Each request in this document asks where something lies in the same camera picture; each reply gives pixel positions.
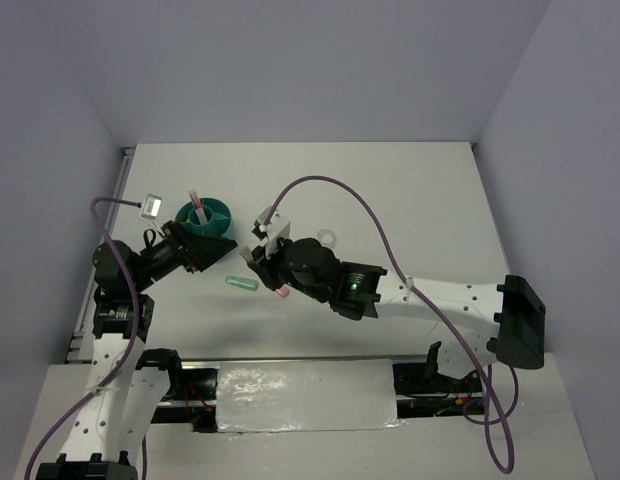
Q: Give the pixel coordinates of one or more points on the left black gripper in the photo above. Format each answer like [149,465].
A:
[203,251]

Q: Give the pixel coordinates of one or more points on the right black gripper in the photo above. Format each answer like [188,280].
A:
[265,267]

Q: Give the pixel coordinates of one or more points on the pink pen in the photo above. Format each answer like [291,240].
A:
[200,213]

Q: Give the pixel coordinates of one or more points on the grey eraser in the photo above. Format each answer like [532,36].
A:
[246,254]

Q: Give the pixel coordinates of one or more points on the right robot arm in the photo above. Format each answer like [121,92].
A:
[503,322]

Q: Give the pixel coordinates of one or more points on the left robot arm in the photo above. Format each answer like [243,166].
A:
[102,435]

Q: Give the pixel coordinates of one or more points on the green highlighter cap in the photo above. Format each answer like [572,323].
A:
[242,283]

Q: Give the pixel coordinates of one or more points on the teal round divided container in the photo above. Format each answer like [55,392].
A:
[219,219]

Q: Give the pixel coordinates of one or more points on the clear tape roll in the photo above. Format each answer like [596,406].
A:
[327,238]

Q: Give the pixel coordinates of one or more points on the silver foil base cover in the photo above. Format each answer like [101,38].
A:
[306,396]

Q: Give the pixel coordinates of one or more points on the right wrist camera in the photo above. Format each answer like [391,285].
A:
[270,227]

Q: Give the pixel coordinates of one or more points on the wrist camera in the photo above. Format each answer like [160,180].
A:
[150,207]
[270,227]

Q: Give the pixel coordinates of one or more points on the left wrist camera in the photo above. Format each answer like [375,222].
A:
[150,207]

